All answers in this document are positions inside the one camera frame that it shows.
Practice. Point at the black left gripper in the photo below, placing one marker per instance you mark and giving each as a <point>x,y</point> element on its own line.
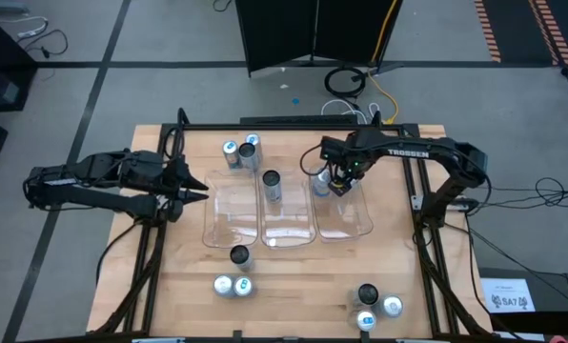
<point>146,171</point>

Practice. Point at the black bar behind table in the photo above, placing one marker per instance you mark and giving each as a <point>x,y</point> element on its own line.
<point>296,119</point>

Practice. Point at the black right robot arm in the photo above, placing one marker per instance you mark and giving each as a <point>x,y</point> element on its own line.
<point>408,153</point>

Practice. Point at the clear plastic bin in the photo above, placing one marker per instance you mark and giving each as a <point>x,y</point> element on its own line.
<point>229,224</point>
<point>343,219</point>
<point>289,228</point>

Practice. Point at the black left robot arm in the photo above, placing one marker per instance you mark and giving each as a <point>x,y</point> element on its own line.
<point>98,200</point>

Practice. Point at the black folding screen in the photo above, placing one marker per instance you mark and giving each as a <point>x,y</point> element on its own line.
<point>274,28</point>

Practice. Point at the black mat orange stripes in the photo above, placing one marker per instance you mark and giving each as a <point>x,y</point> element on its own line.
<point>517,28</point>

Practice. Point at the white SA7 paper sign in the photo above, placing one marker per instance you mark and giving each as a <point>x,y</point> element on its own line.
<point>508,295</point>

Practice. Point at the black aluminium table frame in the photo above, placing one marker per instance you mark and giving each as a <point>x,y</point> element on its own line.
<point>289,127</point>

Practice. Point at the black box under sign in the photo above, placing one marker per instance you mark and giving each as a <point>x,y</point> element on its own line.
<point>555,295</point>

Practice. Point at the black power strip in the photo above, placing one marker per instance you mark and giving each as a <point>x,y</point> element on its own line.
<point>462,205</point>

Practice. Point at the silver lidded soda can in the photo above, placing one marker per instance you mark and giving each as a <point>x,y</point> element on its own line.
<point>223,285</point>

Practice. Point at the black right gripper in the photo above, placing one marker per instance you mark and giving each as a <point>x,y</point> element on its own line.
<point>362,152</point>

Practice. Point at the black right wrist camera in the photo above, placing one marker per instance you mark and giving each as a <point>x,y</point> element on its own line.
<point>332,150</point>

